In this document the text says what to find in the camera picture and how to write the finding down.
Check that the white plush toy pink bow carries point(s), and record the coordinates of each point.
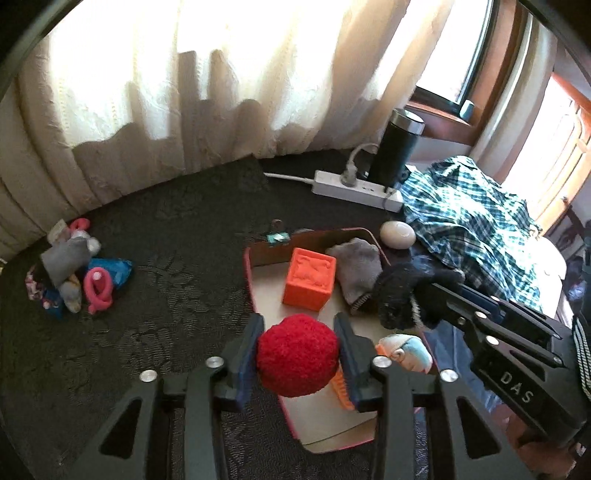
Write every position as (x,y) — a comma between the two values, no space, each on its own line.
(79,225)

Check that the small white pink packet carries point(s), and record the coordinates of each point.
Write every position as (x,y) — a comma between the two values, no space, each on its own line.
(57,233)

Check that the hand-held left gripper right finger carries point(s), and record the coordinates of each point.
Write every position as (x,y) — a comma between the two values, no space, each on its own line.
(351,364)

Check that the green plaid shirt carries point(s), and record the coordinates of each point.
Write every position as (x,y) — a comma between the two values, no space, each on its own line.
(471,217)

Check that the red pom-pom ball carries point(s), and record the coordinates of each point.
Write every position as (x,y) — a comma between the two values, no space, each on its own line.
(298,355)

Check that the black tumbler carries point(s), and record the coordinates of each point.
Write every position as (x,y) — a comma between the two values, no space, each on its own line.
(392,152)

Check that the cream lace curtain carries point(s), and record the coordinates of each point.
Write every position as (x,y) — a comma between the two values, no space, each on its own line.
(184,92)

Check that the grey sock with black lining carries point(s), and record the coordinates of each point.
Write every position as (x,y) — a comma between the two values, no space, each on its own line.
(358,267)

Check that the black sock with white trim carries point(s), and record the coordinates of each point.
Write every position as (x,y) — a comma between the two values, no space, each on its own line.
(397,295)

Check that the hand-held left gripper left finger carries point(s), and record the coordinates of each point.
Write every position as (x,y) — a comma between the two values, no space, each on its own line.
(247,364)

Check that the blue packet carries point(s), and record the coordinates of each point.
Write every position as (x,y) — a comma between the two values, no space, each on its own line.
(117,272)

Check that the small blue cup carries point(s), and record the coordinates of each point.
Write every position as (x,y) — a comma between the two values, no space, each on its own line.
(467,109)

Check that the teal binder clip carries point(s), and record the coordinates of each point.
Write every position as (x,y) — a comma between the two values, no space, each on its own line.
(278,238)

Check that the white power strip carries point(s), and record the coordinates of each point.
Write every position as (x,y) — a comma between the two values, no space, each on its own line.
(364,190)

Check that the grey elephant toy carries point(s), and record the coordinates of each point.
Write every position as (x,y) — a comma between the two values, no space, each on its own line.
(71,295)

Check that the orange square tile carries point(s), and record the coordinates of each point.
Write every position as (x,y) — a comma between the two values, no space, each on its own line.
(338,386)

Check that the white egg-shaped object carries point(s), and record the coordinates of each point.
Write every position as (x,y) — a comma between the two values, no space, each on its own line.
(397,234)

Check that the orange cube block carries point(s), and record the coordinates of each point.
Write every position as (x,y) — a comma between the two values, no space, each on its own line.
(307,281)

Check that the red cardboard box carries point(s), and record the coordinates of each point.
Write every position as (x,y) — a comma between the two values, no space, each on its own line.
(270,277)

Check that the wooden window frame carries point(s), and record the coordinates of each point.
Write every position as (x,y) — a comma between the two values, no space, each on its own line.
(438,121)

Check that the pastel plush toy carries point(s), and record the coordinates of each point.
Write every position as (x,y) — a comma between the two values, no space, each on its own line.
(408,353)

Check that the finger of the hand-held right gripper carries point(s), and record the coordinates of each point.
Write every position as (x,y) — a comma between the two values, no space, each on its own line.
(443,300)
(482,297)

